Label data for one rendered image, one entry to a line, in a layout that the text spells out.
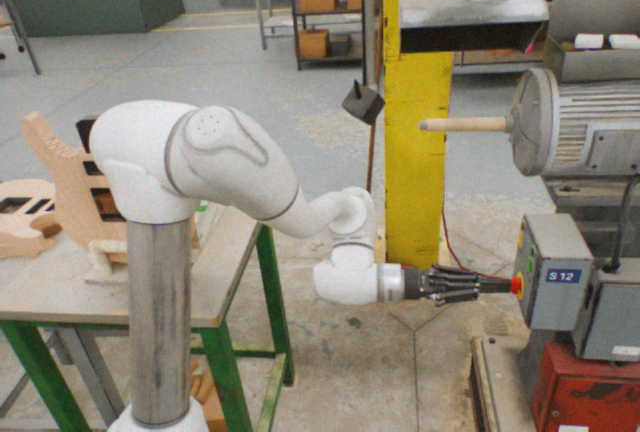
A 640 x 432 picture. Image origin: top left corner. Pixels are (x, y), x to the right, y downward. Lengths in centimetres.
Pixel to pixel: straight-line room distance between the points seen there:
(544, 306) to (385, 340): 131
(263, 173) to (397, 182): 171
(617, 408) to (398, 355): 96
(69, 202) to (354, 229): 71
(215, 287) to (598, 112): 97
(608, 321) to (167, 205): 109
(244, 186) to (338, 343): 175
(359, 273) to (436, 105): 120
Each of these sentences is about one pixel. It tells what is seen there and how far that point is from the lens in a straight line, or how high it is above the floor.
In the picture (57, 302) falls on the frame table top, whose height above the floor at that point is 93.
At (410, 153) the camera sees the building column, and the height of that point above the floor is 73.
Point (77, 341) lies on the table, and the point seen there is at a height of 67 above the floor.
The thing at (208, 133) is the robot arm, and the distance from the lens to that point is 63.
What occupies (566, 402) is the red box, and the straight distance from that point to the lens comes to 161.
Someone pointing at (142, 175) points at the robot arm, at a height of 143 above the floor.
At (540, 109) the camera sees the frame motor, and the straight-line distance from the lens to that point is 117.
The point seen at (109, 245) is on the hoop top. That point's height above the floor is 105.
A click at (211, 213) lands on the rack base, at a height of 98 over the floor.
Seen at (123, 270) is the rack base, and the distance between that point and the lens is 142.
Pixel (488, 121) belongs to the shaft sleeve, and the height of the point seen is 126.
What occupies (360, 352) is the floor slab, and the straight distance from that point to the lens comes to 231.
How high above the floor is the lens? 175
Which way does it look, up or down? 32 degrees down
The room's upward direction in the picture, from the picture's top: 5 degrees counter-clockwise
